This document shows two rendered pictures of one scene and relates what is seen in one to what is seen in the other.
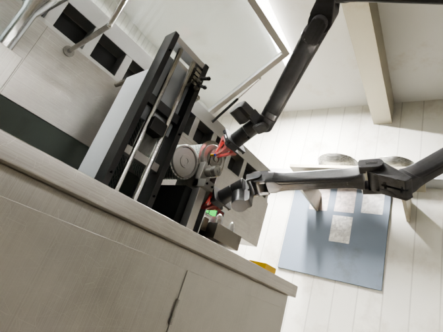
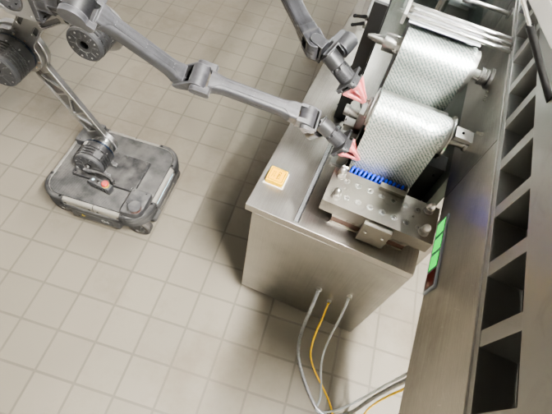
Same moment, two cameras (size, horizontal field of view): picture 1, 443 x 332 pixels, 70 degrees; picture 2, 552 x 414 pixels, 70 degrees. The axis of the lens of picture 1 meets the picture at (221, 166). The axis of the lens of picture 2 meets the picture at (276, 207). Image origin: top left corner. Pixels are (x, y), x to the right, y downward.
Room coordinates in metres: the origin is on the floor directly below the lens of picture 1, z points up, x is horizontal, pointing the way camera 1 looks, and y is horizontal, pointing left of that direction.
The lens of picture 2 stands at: (1.86, -0.74, 2.16)
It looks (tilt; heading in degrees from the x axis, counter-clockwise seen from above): 58 degrees down; 145
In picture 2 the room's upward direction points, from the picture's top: 14 degrees clockwise
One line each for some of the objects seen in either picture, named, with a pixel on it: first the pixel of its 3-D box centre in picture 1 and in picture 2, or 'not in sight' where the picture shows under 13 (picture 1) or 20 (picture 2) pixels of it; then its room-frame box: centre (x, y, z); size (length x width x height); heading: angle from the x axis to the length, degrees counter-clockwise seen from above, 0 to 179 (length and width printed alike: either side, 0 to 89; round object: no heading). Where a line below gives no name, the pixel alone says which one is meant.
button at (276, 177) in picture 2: (262, 267); (276, 177); (1.08, -0.24, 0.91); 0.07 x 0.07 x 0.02; 44
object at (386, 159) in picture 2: (189, 197); (388, 162); (1.27, 0.08, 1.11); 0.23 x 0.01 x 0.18; 44
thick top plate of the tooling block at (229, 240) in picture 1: (192, 232); (379, 208); (1.38, 0.03, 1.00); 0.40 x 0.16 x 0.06; 44
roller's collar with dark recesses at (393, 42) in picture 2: not in sight; (392, 43); (0.95, 0.20, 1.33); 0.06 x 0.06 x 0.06; 44
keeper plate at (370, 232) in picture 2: not in sight; (373, 235); (1.46, -0.03, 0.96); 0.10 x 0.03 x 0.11; 44
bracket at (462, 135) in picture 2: not in sight; (464, 135); (1.35, 0.25, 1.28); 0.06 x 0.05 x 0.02; 44
